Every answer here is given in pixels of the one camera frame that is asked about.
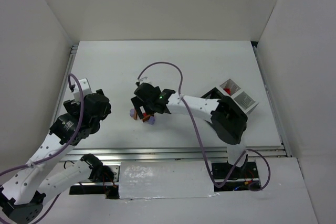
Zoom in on red green half-round lego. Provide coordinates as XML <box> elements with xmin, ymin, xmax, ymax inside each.
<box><xmin>224</xmin><ymin>88</ymin><xmax>232</xmax><ymax>95</ymax></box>

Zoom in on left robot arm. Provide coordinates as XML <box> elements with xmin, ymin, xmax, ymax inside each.
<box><xmin>1</xmin><ymin>89</ymin><xmax>114</xmax><ymax>223</ymax></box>

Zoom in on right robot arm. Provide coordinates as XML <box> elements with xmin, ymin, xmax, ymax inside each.
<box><xmin>131</xmin><ymin>82</ymin><xmax>248</xmax><ymax>168</ymax></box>

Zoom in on lavender lego brick front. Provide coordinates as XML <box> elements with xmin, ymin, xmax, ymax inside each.
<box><xmin>148</xmin><ymin>116</ymin><xmax>155</xmax><ymax>125</ymax></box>

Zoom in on brown flat lego plate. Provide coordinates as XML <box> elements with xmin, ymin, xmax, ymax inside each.
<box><xmin>133</xmin><ymin>109</ymin><xmax>138</xmax><ymax>120</ymax></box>

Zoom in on white taped cover sheet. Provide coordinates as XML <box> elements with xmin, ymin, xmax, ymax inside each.
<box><xmin>119</xmin><ymin>161</ymin><xmax>215</xmax><ymax>199</ymax></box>

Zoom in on black compartment container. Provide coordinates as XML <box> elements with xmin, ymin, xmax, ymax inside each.
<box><xmin>201</xmin><ymin>79</ymin><xmax>259</xmax><ymax>115</ymax></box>

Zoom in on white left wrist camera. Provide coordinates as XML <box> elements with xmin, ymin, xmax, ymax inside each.
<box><xmin>70</xmin><ymin>78</ymin><xmax>92</xmax><ymax>104</ymax></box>

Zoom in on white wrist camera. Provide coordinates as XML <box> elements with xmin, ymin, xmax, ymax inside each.
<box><xmin>70</xmin><ymin>78</ymin><xmax>92</xmax><ymax>104</ymax></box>
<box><xmin>135</xmin><ymin>77</ymin><xmax>152</xmax><ymax>86</ymax></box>

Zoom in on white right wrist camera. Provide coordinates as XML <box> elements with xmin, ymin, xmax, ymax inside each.
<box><xmin>135</xmin><ymin>77</ymin><xmax>152</xmax><ymax>86</ymax></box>

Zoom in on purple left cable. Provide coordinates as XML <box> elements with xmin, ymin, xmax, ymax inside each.
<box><xmin>0</xmin><ymin>73</ymin><xmax>86</xmax><ymax>224</ymax></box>

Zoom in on aluminium front rail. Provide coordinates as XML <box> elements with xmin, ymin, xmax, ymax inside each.
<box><xmin>61</xmin><ymin>146</ymin><xmax>287</xmax><ymax>162</ymax></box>

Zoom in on aluminium right rail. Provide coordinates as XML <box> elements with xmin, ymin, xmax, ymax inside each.
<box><xmin>251</xmin><ymin>41</ymin><xmax>293</xmax><ymax>157</ymax></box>

